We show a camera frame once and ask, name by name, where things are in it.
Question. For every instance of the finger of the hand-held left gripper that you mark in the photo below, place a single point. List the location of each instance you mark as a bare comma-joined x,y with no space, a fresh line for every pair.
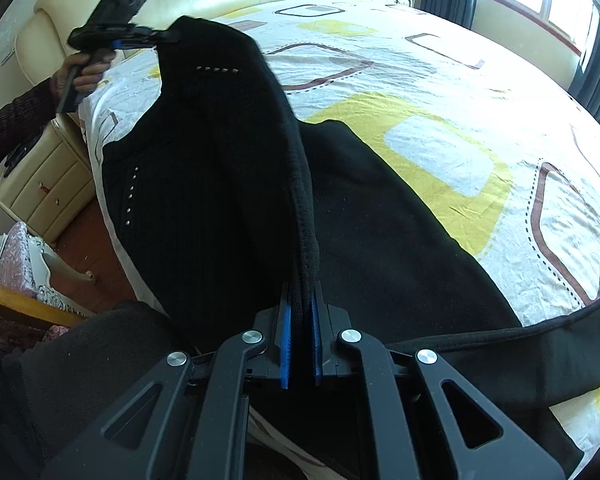
130,43
155,35

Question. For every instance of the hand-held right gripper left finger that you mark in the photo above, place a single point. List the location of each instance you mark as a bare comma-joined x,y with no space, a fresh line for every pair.
285,340

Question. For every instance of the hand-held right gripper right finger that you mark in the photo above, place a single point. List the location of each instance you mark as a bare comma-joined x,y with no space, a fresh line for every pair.
316,340

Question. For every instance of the black pants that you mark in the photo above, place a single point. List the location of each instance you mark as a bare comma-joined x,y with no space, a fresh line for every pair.
230,160

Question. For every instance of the person's left forearm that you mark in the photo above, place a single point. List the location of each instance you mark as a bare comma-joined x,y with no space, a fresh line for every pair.
10,115

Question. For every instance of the person's left hand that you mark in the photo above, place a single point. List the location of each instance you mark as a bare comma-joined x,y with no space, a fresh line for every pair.
92,72

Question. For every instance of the black remote control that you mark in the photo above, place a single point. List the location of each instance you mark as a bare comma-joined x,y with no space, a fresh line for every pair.
22,152

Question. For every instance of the cream nightstand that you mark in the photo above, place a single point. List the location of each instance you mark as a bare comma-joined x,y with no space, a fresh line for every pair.
45,190

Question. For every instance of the person's dark trouser leg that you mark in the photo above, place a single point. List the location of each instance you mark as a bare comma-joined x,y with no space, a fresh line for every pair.
80,385

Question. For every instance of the ornate pink cushioned stool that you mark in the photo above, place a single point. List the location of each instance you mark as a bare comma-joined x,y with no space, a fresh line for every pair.
25,255

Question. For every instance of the patterned bed sheet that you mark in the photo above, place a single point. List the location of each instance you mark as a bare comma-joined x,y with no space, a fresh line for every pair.
430,85

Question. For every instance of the wooden chair frame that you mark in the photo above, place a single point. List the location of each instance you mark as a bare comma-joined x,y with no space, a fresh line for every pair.
25,305

